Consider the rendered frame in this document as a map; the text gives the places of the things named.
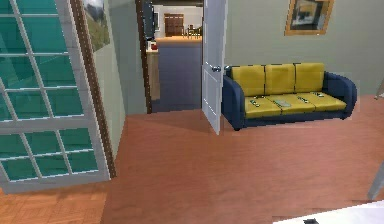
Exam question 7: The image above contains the white glass-paned door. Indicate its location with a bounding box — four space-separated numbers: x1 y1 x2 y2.
0 0 112 195

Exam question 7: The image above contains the white panel room door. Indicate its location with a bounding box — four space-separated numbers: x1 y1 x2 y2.
201 0 229 136

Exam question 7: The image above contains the blue sofa with yellow cushions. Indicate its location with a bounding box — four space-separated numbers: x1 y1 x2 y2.
221 62 358 132

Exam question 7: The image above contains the landscape wall picture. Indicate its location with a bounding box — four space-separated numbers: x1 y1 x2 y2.
81 0 111 53

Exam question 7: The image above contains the gold framed wall picture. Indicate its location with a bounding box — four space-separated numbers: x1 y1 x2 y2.
284 0 335 37

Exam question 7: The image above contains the grey slanted post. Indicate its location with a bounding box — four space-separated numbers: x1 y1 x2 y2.
367 161 384 201

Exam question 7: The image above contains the brown wooden cabinet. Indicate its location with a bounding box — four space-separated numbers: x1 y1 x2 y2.
163 13 185 38

